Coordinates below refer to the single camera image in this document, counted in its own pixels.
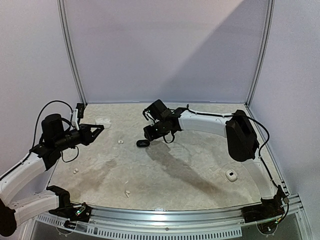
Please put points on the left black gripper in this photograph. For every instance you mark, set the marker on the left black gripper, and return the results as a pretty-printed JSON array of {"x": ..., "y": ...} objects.
[{"x": 88, "y": 137}]

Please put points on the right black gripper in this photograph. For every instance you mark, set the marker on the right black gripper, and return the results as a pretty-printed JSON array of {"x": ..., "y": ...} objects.
[{"x": 149, "y": 132}]

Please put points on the white oval charging case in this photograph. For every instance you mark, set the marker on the white oval charging case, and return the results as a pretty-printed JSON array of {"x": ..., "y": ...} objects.
[{"x": 103, "y": 120}]

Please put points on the black oval charging case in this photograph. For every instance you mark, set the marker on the black oval charging case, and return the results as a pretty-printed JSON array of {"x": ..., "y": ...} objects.
[{"x": 142, "y": 143}]

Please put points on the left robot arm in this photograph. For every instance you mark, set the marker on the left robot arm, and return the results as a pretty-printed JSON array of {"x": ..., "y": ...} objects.
[{"x": 41, "y": 158}]

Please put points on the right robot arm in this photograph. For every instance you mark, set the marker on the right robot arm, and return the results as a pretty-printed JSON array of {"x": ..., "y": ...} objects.
[{"x": 241, "y": 138}]

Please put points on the white case with black window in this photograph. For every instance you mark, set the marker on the white case with black window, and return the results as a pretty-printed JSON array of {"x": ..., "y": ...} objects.
[{"x": 231, "y": 175}]

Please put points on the white stem earbud front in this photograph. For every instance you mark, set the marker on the white stem earbud front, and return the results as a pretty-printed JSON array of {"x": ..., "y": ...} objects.
[{"x": 127, "y": 193}]

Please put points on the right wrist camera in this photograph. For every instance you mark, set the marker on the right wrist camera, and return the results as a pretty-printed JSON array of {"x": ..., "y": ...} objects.
[{"x": 147, "y": 116}]

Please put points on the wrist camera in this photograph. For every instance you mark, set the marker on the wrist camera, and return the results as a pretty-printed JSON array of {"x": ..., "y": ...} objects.
[
  {"x": 147, "y": 116},
  {"x": 77, "y": 115}
]

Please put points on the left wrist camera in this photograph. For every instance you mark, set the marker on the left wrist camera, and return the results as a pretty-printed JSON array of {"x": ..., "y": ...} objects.
[{"x": 77, "y": 115}]

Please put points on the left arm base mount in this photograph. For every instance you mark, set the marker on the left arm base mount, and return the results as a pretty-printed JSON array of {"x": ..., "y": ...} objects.
[{"x": 74, "y": 212}]

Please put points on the right aluminium frame post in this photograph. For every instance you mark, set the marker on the right aluminium frame post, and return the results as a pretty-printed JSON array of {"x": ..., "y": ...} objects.
[{"x": 262, "y": 51}]

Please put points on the aluminium frame post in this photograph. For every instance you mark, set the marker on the aluminium frame post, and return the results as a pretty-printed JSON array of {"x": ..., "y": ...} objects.
[
  {"x": 262, "y": 51},
  {"x": 61, "y": 5}
]

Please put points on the left aluminium frame post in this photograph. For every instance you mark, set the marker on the left aluminium frame post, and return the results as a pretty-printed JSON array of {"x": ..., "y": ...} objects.
[{"x": 61, "y": 5}]

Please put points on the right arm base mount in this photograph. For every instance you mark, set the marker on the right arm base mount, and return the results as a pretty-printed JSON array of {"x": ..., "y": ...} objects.
[{"x": 267, "y": 209}]

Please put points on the aluminium front rail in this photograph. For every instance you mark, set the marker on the aluminium front rail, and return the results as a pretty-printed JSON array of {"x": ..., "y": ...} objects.
[{"x": 212, "y": 224}]

